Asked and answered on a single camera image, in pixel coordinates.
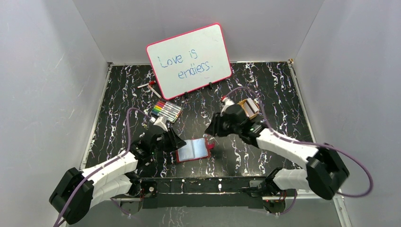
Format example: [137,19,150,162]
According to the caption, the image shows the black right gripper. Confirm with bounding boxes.
[204,112,241,137]

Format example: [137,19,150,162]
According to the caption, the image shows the red card holder wallet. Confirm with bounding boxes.
[176,137,215,163]

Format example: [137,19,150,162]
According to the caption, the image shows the stack of silver cards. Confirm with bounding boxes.
[243,99,259,118]

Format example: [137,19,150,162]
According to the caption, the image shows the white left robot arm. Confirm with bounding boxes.
[49,125,186,227]

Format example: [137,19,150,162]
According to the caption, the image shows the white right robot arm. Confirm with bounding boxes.
[205,104,350,200]

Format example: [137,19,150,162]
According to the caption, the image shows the orange card tray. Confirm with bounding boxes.
[237,98,260,119]

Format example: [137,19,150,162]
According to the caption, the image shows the pack of coloured markers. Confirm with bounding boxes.
[151,100,183,123]

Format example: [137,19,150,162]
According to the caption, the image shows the white marker pen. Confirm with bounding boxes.
[148,85,161,99]

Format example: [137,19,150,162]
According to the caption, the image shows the red capped white marker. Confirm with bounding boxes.
[137,80,156,89]

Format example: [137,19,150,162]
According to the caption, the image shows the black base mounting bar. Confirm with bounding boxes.
[111,177,296,214]

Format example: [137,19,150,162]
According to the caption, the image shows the pink framed whiteboard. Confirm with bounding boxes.
[146,23,232,100]

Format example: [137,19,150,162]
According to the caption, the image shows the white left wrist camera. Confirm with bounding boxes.
[150,116,168,131]

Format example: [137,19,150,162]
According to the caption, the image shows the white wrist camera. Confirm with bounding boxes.
[150,116,168,131]
[220,96,235,113]

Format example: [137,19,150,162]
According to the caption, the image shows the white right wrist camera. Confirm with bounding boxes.
[220,96,235,113]

